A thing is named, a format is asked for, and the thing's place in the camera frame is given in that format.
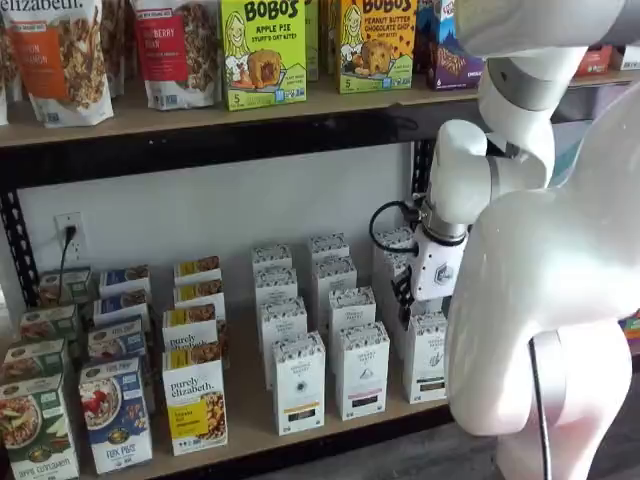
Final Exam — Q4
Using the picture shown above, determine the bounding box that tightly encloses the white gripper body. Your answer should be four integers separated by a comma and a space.
410, 227, 469, 302

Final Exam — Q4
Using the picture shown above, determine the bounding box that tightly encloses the white tea box pink strip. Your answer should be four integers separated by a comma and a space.
334, 321, 391, 421
307, 232, 350, 264
312, 255, 358, 326
328, 285, 377, 341

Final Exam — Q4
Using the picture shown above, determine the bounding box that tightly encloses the white tea box yellow strip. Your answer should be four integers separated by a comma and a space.
250, 243, 294, 274
257, 295, 309, 389
271, 331, 327, 435
253, 264, 300, 321

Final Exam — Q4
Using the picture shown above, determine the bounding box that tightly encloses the wooden shelf board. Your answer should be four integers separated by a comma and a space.
0, 299, 454, 480
567, 69, 640, 89
0, 69, 484, 149

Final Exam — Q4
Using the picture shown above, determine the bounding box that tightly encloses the white yellow granola box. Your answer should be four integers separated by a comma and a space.
162, 344, 230, 456
162, 302, 221, 354
173, 255, 223, 289
173, 277, 226, 321

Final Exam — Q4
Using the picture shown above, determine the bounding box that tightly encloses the blue Z Bar box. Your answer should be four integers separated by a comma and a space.
417, 0, 486, 92

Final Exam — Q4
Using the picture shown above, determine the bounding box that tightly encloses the yellow Bobo's peanut butter box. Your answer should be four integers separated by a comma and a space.
338, 0, 419, 95

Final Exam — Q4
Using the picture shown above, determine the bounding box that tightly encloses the orange snack box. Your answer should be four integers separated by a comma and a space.
574, 44, 614, 77

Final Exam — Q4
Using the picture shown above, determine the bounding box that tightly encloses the green Bobo's apple pie box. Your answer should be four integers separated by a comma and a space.
219, 0, 309, 112
304, 0, 321, 84

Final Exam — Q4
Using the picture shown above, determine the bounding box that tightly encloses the blue flax oatmeal box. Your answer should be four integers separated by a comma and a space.
78, 357, 154, 475
87, 315, 149, 364
93, 288, 151, 326
98, 264, 152, 299

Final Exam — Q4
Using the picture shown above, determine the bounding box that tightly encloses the white snack box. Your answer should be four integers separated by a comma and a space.
612, 44, 640, 71

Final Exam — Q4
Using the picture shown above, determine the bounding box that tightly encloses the green oatmeal box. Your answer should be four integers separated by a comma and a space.
37, 267, 94, 309
19, 303, 79, 344
0, 372, 81, 480
0, 337, 71, 386

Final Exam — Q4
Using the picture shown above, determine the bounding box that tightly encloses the red label granola bag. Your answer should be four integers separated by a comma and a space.
132, 0, 221, 111

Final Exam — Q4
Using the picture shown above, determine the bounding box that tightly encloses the orange label granola bag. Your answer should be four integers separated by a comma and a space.
99, 0, 136, 99
0, 0, 115, 129

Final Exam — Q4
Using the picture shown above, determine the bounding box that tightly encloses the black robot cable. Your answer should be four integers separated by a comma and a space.
368, 198, 551, 480

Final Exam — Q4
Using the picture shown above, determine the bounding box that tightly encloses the white wall outlet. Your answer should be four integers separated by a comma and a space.
54, 212, 87, 266

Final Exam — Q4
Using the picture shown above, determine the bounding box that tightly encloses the black power cord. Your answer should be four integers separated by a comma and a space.
58, 224, 79, 301

